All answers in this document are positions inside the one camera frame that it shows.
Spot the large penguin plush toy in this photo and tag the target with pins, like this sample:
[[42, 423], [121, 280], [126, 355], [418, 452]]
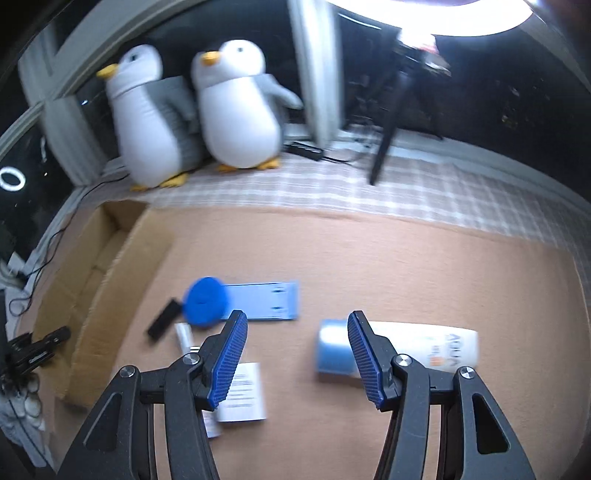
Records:
[[143, 124]]

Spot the white plastic bag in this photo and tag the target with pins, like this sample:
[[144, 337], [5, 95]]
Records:
[[27, 406]]

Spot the white bottle with blue cap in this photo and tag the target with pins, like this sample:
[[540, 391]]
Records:
[[415, 346]]

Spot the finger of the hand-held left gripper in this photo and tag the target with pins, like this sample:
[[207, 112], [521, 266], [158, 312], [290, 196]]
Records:
[[41, 350]]

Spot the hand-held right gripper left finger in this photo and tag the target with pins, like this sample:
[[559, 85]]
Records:
[[226, 360]]

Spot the small pink-white bottle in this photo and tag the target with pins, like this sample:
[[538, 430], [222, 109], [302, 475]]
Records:
[[184, 334]]

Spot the white charger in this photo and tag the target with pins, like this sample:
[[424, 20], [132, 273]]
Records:
[[244, 392]]

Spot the small penguin plush toy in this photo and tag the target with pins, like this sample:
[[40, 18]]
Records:
[[235, 106]]

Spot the brown mat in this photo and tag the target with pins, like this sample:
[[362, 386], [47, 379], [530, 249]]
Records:
[[369, 277]]

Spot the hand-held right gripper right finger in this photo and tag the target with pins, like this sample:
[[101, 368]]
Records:
[[364, 360]]

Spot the white window frame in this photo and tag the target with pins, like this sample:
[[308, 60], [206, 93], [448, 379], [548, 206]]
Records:
[[318, 69]]

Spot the small black rectangular stick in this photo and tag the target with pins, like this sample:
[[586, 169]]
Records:
[[162, 319]]

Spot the black usb hub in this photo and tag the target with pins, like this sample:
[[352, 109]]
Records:
[[304, 151]]

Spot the brown cardboard box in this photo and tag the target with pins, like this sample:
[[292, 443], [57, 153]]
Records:
[[92, 295]]

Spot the black tripod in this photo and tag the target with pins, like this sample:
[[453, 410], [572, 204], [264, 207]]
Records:
[[390, 134]]

